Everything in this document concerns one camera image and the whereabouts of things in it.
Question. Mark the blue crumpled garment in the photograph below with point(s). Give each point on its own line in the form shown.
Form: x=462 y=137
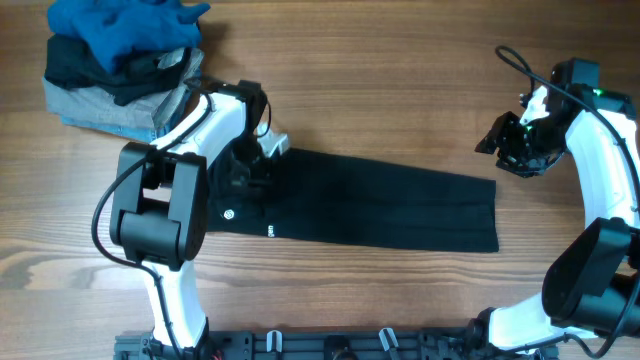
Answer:
x=116 y=29

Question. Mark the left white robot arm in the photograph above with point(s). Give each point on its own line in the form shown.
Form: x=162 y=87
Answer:
x=164 y=194

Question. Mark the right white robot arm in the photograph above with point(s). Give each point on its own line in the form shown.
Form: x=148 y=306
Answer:
x=584 y=298

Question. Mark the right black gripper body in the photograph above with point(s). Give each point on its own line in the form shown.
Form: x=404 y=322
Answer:
x=528 y=147

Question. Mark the black folded garment in pile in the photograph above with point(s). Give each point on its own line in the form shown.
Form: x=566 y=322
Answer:
x=71 y=65

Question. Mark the grey folded garment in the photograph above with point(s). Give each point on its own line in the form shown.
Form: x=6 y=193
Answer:
x=142 y=100

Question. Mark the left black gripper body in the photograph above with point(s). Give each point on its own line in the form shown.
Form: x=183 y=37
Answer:
x=251 y=162

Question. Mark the dark metal base rail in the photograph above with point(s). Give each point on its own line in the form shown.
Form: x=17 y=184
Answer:
x=427 y=344

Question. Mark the light blue denim garment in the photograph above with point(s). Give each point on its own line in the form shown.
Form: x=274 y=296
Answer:
x=145 y=119

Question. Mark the right white rail clip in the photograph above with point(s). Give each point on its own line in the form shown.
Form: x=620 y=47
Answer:
x=388 y=339

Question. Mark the white rail clip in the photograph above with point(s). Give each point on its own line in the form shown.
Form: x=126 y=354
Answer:
x=274 y=342
x=388 y=339

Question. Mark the left white rail clip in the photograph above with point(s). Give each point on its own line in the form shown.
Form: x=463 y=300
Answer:
x=274 y=342

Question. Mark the black t-shirt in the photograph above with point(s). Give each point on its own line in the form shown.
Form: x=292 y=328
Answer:
x=352 y=201

